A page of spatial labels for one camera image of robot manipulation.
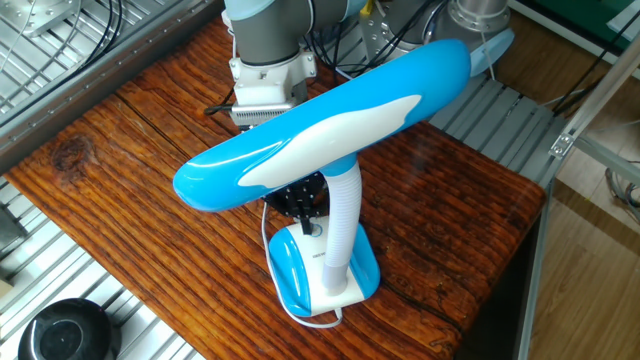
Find grey aluminium beam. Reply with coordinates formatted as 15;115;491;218
0;0;226;174

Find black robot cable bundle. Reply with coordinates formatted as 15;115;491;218
304;0;436;77

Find brown wooden board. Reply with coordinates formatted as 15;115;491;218
4;17;547;360

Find aluminium frame rail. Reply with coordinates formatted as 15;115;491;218
572;135;640;184

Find grey table edge rail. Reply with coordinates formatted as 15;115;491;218
514;179;556;360

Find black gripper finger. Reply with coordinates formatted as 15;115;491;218
304;185;329;236
263;192;308;235

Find black round speaker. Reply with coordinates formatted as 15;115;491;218
17;298;123;360

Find black camera cable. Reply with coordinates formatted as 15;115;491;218
203;87;236;117

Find green board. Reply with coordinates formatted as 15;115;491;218
507;0;640;54

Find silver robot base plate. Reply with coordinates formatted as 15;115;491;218
357;0;451;69

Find grey cable bundle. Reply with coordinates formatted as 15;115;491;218
603;167;640;224

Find white lamp power cable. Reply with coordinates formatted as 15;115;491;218
259;202;344;330

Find blue white desk lamp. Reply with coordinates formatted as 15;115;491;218
172;38;472;319

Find silver plate with holes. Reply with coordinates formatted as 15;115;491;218
0;0;84;40

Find aluminium frame post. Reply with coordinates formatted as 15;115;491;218
548;32;640;160

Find thin black cable pair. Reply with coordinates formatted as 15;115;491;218
0;0;124;129

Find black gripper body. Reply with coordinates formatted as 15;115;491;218
279;172;327;199

